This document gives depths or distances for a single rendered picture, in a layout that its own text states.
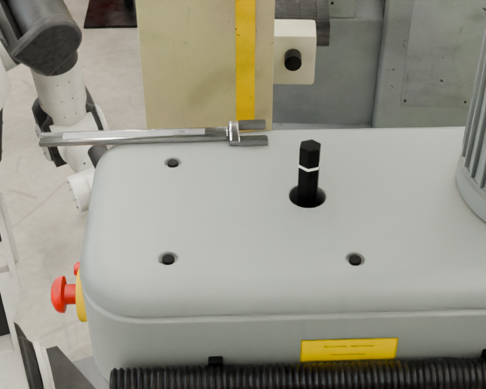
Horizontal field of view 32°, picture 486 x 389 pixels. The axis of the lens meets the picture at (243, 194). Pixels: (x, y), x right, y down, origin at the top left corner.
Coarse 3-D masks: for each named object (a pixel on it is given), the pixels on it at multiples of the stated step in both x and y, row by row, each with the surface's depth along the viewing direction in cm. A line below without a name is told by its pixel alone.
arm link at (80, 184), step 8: (88, 152) 144; (96, 152) 143; (104, 152) 143; (96, 160) 142; (72, 176) 145; (80, 176) 145; (88, 176) 145; (72, 184) 144; (80, 184) 144; (88, 184) 144; (72, 192) 147; (80, 192) 144; (88, 192) 144; (80, 200) 144; (88, 200) 144; (80, 208) 145; (88, 208) 146
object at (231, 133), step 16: (160, 128) 93; (176, 128) 93; (192, 128) 93; (208, 128) 93; (224, 128) 93; (240, 128) 94; (256, 128) 94; (48, 144) 91; (64, 144) 91; (80, 144) 92; (96, 144) 92; (240, 144) 92; (256, 144) 92
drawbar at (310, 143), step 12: (300, 144) 82; (312, 144) 82; (300, 156) 82; (312, 156) 81; (300, 168) 83; (300, 180) 83; (312, 180) 83; (300, 192) 84; (312, 192) 84; (300, 204) 85; (312, 204) 85
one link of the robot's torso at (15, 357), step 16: (0, 192) 168; (0, 208) 165; (0, 224) 164; (16, 256) 166; (0, 272) 165; (16, 272) 165; (0, 288) 165; (16, 288) 166; (0, 304) 171; (16, 304) 167; (0, 320) 172; (0, 336) 174; (16, 336) 169; (0, 352) 170; (16, 352) 170; (32, 352) 176; (0, 368) 171; (16, 368) 172; (32, 368) 174; (0, 384) 171; (16, 384) 172; (32, 384) 174
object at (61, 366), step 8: (16, 328) 226; (24, 336) 226; (48, 352) 241; (56, 352) 241; (56, 360) 238; (64, 360) 238; (56, 368) 236; (64, 368) 236; (72, 368) 236; (56, 376) 234; (64, 376) 234; (72, 376) 234; (80, 376) 234; (56, 384) 232; (64, 384) 232; (72, 384) 232; (80, 384) 232; (88, 384) 232
